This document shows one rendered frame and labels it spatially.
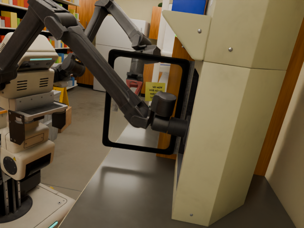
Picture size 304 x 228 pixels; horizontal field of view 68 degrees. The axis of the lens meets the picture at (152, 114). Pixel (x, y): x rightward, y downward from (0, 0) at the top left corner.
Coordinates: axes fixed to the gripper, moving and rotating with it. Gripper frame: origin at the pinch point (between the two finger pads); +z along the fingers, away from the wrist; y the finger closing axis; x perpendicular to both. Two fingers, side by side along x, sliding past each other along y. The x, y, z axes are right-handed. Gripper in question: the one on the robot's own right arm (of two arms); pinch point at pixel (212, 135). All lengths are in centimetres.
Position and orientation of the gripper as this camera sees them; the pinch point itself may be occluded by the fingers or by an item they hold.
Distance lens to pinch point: 75.8
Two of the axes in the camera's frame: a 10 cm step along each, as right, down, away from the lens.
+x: -2.1, 9.2, 3.4
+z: 9.7, 2.4, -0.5
